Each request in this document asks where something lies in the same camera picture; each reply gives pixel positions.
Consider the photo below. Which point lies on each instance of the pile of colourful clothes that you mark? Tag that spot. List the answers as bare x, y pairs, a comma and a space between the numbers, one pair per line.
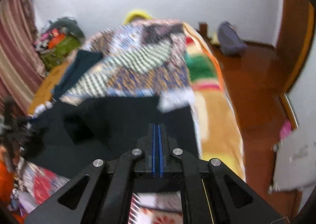
43, 41

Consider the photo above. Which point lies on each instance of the green fabric bag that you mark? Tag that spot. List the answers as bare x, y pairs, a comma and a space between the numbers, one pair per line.
61, 50

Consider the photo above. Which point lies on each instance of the pink item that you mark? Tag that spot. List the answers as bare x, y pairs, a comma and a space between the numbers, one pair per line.
285, 130

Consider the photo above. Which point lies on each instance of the black pants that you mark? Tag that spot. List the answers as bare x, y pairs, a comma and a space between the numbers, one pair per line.
111, 125

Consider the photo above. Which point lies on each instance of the grey cloth bag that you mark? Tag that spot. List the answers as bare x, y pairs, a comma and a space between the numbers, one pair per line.
293, 162

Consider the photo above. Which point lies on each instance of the striped brown curtain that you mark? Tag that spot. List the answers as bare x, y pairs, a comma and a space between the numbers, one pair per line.
14, 53

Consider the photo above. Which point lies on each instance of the wooden door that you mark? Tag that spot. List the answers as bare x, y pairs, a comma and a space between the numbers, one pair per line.
293, 16

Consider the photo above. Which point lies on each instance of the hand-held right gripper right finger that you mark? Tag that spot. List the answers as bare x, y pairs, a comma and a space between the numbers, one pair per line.
161, 154

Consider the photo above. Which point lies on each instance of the gold-framed board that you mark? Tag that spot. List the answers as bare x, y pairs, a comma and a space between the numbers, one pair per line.
290, 110

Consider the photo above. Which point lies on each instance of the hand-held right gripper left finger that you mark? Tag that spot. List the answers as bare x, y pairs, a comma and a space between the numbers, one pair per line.
154, 154

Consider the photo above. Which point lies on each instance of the orange fleece blanket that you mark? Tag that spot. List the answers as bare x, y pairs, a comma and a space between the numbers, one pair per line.
217, 120

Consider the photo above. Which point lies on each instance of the dark teal cloth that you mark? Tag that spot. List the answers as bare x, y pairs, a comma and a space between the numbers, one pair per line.
76, 68

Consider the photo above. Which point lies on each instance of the red floral printed blanket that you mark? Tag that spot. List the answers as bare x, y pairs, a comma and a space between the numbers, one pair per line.
42, 184

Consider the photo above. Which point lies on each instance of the yellow cushion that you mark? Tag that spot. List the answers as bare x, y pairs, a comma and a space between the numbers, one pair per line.
134, 14

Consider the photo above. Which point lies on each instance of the dark grey cloth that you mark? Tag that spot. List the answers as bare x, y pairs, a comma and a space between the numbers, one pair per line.
71, 26

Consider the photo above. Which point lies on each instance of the blue-grey backpack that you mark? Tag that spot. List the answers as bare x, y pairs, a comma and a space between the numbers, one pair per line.
229, 38

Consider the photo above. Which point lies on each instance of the patchwork printed blanket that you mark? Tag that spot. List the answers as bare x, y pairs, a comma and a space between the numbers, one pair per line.
148, 61

